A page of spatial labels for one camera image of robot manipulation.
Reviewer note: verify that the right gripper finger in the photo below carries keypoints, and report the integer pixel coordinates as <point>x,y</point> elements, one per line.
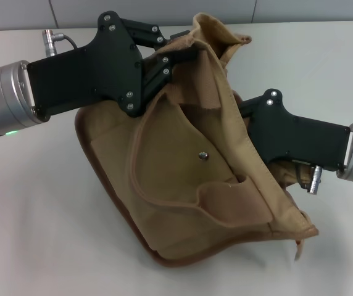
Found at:
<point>250,106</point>

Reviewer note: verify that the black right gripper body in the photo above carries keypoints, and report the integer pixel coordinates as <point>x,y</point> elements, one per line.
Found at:
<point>303,138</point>

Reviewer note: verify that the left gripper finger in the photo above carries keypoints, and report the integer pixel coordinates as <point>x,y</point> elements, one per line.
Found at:
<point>161,74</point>
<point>147,34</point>

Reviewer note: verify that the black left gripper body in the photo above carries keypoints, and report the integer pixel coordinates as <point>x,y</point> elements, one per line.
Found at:
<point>102,71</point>

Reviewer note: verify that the khaki canvas food bag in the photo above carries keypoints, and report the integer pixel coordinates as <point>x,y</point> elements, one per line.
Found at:
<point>164,185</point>

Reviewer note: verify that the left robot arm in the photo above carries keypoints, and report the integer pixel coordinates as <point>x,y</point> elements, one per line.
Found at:
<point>3,98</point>

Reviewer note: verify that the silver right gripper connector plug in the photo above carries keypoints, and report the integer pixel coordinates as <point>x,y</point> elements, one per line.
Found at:
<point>314,182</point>

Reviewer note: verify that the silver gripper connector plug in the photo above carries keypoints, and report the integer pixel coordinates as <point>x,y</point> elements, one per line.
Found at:
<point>314,182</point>
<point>49,43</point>

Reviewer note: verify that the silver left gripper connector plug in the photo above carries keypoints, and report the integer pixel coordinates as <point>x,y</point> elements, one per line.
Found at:
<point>49,43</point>

